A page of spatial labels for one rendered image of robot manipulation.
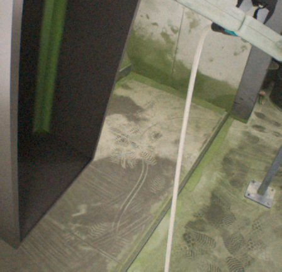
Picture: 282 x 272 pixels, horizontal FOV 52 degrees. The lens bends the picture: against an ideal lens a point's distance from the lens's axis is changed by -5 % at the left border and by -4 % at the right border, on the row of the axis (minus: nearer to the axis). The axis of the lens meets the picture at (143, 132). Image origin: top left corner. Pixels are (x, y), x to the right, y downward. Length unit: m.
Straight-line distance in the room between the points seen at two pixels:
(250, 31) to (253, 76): 2.04
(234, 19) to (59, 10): 0.79
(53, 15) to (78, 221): 1.15
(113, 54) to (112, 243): 1.05
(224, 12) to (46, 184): 1.11
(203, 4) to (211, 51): 2.12
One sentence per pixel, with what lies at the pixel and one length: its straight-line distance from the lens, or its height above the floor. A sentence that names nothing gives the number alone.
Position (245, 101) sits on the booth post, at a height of 0.22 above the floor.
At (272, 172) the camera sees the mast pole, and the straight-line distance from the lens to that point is 2.15.
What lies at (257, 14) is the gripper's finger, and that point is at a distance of 0.76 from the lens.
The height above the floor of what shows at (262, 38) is 1.37.
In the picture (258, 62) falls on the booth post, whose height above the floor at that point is 0.61.
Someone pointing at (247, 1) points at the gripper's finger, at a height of 1.43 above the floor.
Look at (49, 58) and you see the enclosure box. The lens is 1.41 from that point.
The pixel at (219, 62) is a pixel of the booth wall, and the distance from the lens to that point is 2.77.
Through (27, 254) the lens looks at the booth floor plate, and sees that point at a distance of 1.78.
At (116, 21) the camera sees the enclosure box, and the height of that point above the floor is 1.20.
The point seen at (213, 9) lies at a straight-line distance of 0.66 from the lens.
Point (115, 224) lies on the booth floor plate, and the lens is 1.84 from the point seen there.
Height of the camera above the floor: 1.57
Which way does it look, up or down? 39 degrees down
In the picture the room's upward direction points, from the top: 8 degrees clockwise
